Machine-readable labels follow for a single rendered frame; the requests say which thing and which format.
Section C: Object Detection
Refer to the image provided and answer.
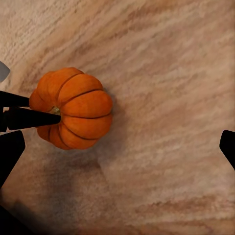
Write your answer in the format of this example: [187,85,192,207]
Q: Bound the pumpkin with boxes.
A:
[29,67,113,150]

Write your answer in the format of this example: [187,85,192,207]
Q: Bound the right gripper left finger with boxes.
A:
[0,130,25,189]

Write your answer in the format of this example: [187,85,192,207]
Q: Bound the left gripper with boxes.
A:
[0,91,61,132]

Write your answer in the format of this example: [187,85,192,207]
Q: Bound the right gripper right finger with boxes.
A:
[219,130,235,170]

